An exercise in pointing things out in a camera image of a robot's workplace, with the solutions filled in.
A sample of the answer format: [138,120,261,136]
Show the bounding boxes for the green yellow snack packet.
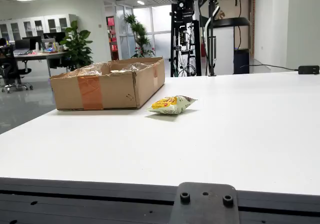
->
[145,95,199,115]

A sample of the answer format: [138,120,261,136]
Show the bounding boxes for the dark blue bin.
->
[233,47,251,75]

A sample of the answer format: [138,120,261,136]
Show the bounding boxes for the clear plastic bag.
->
[75,62,111,77]
[121,62,151,72]

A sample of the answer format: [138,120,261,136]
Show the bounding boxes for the brown cardboard box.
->
[49,56,166,111]

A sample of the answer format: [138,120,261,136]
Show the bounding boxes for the tall slim potted plant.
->
[123,13,156,59]

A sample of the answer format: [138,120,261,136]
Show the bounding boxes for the black stand pole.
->
[198,0,221,77]

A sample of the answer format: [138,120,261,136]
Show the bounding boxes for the white counter with black top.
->
[211,17,252,75]

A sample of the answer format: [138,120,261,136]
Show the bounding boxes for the red display shelf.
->
[106,16,119,61]

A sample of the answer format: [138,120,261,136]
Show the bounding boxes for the black equipment rack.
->
[169,0,203,78]

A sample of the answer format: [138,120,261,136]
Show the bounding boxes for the black socket head screw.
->
[222,195,234,207]
[179,191,191,204]

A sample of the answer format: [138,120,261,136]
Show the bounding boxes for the broad leaf potted plant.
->
[59,20,94,72]

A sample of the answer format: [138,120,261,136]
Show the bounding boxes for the grey office desk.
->
[13,50,69,78]

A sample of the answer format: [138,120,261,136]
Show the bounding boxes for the large black computer monitor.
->
[22,36,43,51]

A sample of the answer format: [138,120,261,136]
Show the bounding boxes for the white glass door cabinets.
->
[0,14,77,42]

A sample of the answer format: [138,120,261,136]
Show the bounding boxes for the small black computer monitor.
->
[14,38,31,51]

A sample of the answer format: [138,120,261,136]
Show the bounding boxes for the black power adapter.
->
[297,65,320,75]

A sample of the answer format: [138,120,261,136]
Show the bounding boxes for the black office chair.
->
[0,44,34,94]

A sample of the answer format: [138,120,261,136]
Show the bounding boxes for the black mounting bracket plate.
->
[167,181,241,224]

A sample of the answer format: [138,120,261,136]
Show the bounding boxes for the black adapter cable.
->
[239,64,300,72]

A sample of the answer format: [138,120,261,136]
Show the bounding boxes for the hanging black cable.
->
[229,0,243,51]

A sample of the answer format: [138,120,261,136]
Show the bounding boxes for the black aluminium frame rail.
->
[0,177,320,224]

